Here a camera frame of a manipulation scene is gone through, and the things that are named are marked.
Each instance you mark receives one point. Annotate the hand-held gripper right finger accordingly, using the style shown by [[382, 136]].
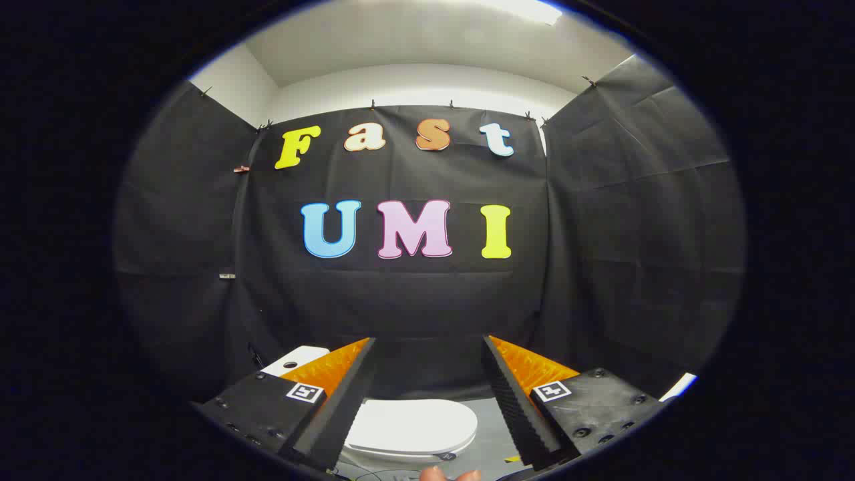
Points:
[[518, 414]]

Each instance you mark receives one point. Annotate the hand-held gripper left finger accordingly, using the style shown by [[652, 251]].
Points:
[[340, 407]]

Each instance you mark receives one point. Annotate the white toilet lid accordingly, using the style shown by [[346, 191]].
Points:
[[411, 422]]

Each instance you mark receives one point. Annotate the white toilet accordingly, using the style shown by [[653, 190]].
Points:
[[294, 359]]

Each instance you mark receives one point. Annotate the black backdrop cloth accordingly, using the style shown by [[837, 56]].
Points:
[[414, 300]]

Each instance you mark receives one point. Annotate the white panel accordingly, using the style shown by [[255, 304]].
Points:
[[678, 387]]

